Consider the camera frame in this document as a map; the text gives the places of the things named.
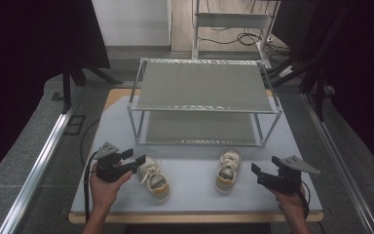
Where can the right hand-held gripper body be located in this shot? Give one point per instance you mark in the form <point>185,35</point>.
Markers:
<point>287,182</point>

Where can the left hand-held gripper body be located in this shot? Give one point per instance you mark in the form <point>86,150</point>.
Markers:
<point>108,170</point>

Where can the beige child's sneaker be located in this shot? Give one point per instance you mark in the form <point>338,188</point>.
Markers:
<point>228,174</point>
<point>156,182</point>

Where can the two-tier metal shoe rack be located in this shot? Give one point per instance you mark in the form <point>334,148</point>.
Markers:
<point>204,86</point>

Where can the person's left hand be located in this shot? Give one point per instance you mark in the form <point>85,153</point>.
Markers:
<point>105,193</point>

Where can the person's right hand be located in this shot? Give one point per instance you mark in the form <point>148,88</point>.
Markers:
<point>292,204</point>

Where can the black floor socket plate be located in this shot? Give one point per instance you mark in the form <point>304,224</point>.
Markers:
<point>74,124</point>

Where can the light blue table mat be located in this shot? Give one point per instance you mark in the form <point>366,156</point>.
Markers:
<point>191,198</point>

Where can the white power strip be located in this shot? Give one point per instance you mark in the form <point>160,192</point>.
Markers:
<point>286,71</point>

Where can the black metal stand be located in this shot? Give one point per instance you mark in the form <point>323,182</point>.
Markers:
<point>318,74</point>
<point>69,81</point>

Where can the black curtain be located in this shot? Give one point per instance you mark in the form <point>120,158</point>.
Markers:
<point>22,65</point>
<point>366,81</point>

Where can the white cabinet panel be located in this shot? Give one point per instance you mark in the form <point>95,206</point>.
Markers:
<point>131,22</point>

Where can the white metal stand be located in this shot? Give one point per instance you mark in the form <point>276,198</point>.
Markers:
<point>230,20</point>

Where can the aluminium floor rail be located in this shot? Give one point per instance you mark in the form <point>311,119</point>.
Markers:
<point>35,169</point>
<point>341,162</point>

